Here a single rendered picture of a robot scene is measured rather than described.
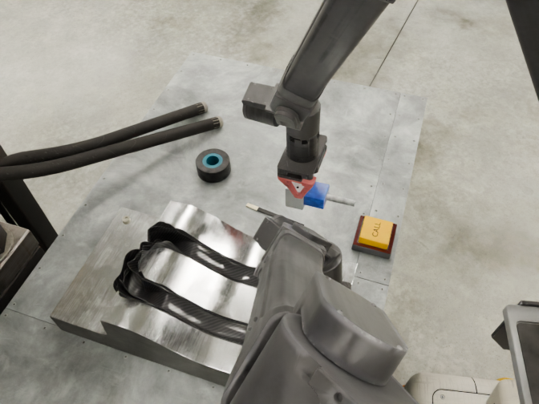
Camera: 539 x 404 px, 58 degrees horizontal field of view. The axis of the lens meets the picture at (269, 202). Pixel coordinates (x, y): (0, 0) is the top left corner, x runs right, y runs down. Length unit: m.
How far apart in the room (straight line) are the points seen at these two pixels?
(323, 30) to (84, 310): 0.65
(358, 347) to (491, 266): 1.92
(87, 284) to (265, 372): 0.80
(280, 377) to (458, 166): 2.23
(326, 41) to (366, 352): 0.42
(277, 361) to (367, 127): 1.11
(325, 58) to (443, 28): 2.69
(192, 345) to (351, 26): 0.56
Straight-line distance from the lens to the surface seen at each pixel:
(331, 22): 0.53
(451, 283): 2.00
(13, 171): 1.11
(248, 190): 1.12
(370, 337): 0.19
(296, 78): 0.65
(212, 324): 0.86
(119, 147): 1.14
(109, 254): 1.00
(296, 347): 0.19
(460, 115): 2.66
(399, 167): 1.20
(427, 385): 1.51
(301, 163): 0.84
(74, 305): 0.96
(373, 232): 1.02
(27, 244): 1.21
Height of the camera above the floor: 1.66
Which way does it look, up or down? 52 degrees down
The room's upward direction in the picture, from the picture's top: 1 degrees counter-clockwise
